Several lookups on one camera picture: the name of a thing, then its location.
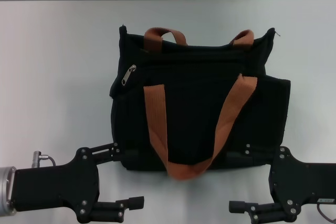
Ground left gripper cable with connector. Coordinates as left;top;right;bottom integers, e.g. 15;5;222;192
31;150;56;169

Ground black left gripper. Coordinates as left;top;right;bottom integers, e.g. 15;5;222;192
9;142;145;222

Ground silver zipper pull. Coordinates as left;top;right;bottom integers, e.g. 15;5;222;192
120;63;138;87

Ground black food bag brown handles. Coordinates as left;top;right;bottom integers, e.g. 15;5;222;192
109;24;291;182

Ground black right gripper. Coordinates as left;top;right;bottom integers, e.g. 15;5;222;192
227;144;336;222

